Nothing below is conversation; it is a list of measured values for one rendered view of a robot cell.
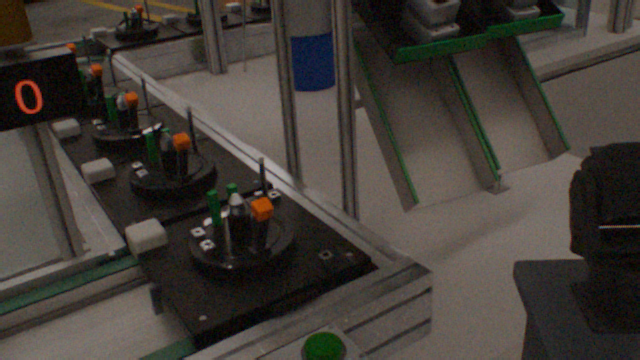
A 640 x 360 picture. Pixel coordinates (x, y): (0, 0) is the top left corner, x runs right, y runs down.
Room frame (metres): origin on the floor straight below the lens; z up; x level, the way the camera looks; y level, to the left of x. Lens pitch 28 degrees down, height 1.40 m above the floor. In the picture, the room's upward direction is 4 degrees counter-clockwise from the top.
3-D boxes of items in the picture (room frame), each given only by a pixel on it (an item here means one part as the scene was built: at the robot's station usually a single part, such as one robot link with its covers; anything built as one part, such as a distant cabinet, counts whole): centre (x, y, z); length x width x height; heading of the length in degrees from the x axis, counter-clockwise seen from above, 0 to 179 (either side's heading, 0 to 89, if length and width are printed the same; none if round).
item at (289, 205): (0.66, 0.11, 0.96); 0.24 x 0.24 x 0.02; 31
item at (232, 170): (0.88, 0.24, 1.01); 0.24 x 0.24 x 0.13; 31
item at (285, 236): (0.66, 0.11, 0.98); 0.14 x 0.14 x 0.02
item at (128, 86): (1.30, 0.50, 1.01); 0.24 x 0.24 x 0.13; 31
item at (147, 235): (0.69, 0.24, 0.97); 0.05 x 0.05 x 0.04; 31
